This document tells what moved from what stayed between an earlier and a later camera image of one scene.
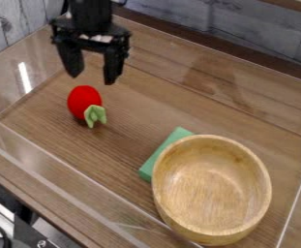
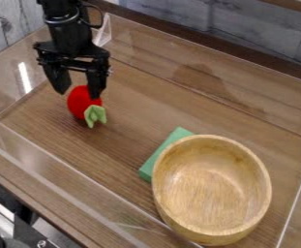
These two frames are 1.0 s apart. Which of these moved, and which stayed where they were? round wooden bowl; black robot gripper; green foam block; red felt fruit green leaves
Moved: black robot gripper
Stayed: round wooden bowl; green foam block; red felt fruit green leaves
